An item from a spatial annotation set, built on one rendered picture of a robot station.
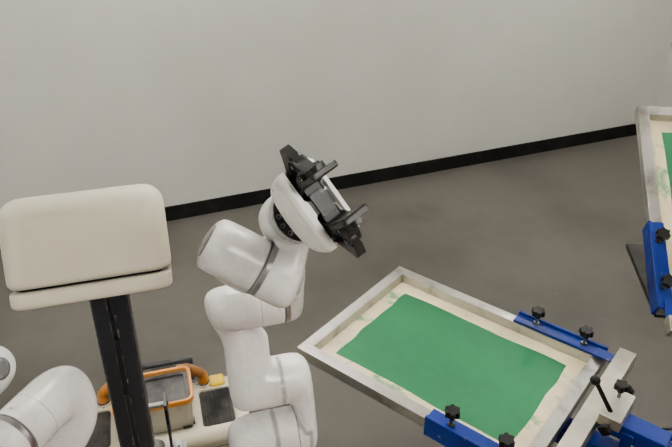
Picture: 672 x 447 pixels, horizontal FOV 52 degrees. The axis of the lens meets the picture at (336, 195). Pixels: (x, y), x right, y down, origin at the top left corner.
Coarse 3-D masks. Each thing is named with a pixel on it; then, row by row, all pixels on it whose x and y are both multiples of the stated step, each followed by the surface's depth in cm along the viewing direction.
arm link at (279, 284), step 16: (272, 240) 91; (272, 256) 88; (288, 256) 89; (304, 256) 90; (272, 272) 87; (288, 272) 88; (256, 288) 88; (272, 288) 88; (288, 288) 88; (272, 304) 90; (288, 304) 90
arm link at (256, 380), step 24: (216, 288) 123; (216, 312) 120; (240, 312) 119; (264, 312) 121; (240, 336) 125; (264, 336) 129; (240, 360) 126; (264, 360) 128; (288, 360) 131; (240, 384) 127; (264, 384) 128; (288, 384) 129; (312, 384) 132; (240, 408) 129; (264, 408) 130; (312, 408) 131; (312, 432) 131
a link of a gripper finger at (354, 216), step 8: (360, 208) 67; (368, 208) 67; (344, 216) 69; (352, 216) 67; (360, 216) 68; (336, 224) 69; (344, 224) 67; (352, 224) 68; (352, 232) 71; (360, 232) 72; (344, 240) 72
